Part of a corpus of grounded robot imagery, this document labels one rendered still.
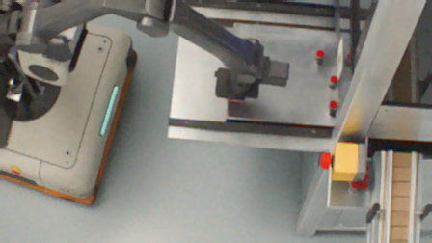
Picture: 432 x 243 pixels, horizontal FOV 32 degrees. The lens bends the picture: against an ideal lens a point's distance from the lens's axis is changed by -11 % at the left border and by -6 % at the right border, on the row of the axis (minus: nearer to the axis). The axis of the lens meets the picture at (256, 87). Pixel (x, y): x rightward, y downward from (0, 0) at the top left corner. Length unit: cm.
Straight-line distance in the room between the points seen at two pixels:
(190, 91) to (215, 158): 89
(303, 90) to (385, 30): 68
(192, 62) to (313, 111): 33
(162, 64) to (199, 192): 52
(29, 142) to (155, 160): 52
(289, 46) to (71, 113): 91
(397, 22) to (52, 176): 157
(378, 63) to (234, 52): 32
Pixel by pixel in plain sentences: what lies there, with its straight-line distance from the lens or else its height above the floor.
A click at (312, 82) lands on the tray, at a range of 206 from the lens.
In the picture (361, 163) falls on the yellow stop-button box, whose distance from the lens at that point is 183.
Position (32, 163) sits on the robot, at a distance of 267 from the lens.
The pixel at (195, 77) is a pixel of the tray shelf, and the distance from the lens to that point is 205.
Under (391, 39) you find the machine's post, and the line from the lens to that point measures 142.
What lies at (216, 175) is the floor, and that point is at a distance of 288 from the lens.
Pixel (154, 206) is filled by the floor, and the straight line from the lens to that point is 285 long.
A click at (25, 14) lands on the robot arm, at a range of 174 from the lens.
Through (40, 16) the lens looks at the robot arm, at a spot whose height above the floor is 132.
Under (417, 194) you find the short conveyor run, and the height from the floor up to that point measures 93.
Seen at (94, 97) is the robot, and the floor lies 28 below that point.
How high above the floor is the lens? 274
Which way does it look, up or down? 66 degrees down
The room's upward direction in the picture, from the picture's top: 7 degrees clockwise
